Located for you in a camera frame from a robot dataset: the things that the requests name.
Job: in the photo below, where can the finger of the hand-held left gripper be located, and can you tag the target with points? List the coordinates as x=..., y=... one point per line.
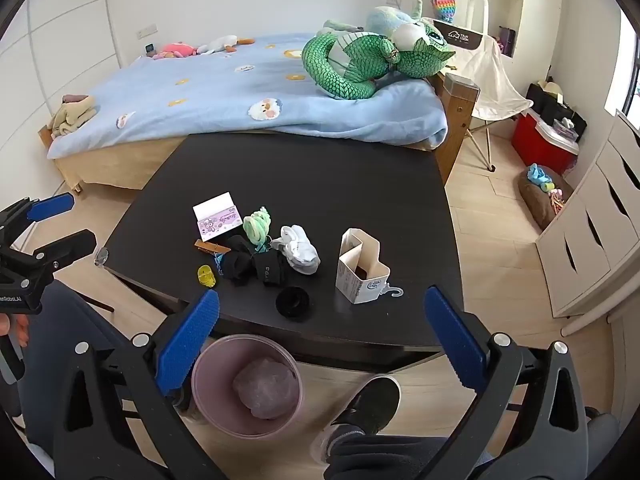
x=70, y=246
x=50, y=207

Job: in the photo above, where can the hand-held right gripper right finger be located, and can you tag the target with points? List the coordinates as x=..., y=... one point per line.
x=455, y=345

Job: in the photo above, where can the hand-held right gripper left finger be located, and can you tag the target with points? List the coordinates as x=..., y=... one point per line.
x=190, y=340

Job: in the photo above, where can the yellow plastic clip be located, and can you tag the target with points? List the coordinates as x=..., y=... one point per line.
x=206, y=276

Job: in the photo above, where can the pink trash bin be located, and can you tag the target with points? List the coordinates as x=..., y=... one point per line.
x=225, y=410

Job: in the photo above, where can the clear plastic hook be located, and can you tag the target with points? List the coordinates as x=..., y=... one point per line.
x=392, y=292

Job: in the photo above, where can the blue binder clip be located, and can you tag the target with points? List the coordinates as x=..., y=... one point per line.
x=218, y=260

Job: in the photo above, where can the black sock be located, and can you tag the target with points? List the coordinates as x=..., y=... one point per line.
x=270, y=270
x=237, y=260

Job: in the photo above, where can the wooden clothespin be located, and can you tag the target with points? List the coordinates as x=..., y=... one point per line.
x=210, y=247

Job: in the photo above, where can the teal binder clip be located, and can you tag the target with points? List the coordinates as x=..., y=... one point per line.
x=261, y=247

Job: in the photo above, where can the cardboard packaging box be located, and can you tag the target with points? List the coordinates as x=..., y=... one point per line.
x=357, y=270

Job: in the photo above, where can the white card with pink print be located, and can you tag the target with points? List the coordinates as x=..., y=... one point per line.
x=217, y=217

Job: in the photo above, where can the white tissue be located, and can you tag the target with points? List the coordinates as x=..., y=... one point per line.
x=300, y=250

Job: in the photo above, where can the person's left hand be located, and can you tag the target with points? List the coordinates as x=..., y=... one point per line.
x=12, y=332

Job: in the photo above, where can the person's left leg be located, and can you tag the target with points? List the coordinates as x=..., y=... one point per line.
x=65, y=320

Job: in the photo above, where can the crumpled clear plastic bag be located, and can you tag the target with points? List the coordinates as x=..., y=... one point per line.
x=265, y=387

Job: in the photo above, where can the folded beige cloth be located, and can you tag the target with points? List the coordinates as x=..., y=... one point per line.
x=70, y=115

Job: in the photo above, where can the person's right shoe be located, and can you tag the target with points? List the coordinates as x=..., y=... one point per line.
x=370, y=405

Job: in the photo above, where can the brown pet bed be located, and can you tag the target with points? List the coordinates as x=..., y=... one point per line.
x=542, y=200

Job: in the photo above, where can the white drawer cabinet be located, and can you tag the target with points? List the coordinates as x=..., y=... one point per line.
x=595, y=220

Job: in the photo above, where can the light blue printed blanket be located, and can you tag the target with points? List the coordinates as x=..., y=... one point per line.
x=200, y=90

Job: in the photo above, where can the pink plush toy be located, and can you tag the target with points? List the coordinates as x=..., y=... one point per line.
x=175, y=50

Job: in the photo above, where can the red cooler box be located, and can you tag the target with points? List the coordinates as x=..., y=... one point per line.
x=542, y=145

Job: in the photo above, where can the white goose plush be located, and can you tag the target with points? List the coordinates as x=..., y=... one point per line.
x=220, y=44

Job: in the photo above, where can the black bag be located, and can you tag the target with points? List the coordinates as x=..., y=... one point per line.
x=555, y=105

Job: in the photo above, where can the cream folding chair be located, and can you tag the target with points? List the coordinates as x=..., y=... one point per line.
x=492, y=80

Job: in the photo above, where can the green dragon plush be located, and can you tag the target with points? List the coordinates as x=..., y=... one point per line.
x=360, y=60

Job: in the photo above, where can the white curved rack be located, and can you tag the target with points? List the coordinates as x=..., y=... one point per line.
x=479, y=12

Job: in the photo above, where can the window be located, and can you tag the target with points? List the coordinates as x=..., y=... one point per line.
x=630, y=60

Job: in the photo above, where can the light blue plush toy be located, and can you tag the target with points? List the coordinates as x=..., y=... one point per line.
x=385, y=17

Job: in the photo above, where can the wooden bed frame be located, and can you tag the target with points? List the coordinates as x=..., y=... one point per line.
x=110, y=170

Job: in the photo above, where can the white wall switch panel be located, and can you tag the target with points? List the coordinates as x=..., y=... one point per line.
x=147, y=31

